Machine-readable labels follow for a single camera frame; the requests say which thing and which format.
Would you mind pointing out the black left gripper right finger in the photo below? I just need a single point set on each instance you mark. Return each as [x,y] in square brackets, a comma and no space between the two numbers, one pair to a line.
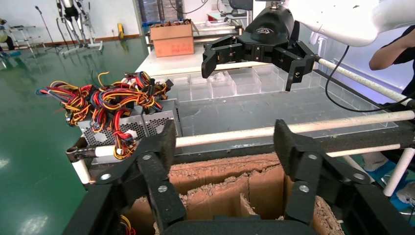
[303,181]

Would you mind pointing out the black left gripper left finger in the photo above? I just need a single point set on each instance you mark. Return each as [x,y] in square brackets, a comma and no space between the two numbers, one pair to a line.
[155,181]

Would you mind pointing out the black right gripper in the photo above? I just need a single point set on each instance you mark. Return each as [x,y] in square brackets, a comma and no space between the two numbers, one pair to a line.
[267,30]

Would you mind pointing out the person forearm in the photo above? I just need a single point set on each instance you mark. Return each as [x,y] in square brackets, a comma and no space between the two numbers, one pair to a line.
[389,56]

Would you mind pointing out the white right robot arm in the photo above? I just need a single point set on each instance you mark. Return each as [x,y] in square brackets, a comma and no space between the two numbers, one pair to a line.
[340,19]

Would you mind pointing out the clear acrylic divided tray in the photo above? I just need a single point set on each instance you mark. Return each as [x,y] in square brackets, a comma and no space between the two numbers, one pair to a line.
[246,86]

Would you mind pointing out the crumpled clear plastic film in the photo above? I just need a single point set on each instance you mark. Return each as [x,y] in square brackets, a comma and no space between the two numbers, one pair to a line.
[219,77]

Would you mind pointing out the black pipe corner joint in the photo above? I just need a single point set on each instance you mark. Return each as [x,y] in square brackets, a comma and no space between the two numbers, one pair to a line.
[77,153]
[313,59]

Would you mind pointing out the grey power supply unit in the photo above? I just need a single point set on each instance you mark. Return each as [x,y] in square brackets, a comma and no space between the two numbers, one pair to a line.
[152,125]

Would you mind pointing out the worn cardboard box with dividers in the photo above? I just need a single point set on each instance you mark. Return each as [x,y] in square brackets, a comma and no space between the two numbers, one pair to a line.
[223,191]

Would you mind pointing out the white background table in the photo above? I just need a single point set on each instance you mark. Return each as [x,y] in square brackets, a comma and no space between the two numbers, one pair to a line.
[175,63]

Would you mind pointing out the brown cardboard box with print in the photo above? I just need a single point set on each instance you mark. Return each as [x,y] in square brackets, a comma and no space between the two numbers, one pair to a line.
[172,43]

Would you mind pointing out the shelf with blue crates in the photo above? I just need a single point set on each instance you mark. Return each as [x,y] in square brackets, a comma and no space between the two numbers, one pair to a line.
[155,11]

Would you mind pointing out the yellow floor object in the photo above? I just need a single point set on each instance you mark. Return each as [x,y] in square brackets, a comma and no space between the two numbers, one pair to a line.
[121,30]

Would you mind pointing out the person in black shirt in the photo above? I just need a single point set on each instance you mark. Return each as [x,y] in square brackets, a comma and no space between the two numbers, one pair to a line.
[409,81]

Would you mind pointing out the black tripod stand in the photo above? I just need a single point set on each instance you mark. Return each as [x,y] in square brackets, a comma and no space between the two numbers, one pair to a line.
[48,31]

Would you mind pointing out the background robot on stand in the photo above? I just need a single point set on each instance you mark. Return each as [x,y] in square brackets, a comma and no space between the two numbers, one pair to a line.
[69,11]

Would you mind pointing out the white metal step rack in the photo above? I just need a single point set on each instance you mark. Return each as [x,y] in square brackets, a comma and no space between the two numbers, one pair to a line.
[19,28]

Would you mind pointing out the background person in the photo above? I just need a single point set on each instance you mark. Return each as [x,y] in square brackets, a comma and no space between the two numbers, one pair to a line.
[5,39]

